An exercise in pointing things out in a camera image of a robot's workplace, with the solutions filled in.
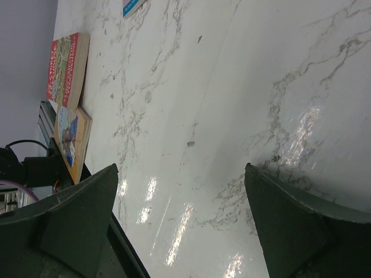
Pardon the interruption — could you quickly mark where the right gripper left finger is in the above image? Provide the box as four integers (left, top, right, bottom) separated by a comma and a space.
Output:
1, 164, 118, 277

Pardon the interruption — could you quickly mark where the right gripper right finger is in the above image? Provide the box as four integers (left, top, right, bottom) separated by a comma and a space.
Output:
245, 163, 370, 277

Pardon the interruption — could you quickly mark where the orange illustrated book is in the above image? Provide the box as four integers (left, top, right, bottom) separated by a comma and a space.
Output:
54, 105, 92, 184

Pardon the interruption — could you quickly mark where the red Treehouse book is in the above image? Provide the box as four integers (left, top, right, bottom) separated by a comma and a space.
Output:
46, 32, 90, 109

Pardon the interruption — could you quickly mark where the dog picture book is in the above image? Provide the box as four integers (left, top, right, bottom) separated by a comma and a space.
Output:
122, 0, 148, 19

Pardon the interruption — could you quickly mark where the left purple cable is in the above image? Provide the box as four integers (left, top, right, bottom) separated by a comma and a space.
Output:
0, 179, 40, 203

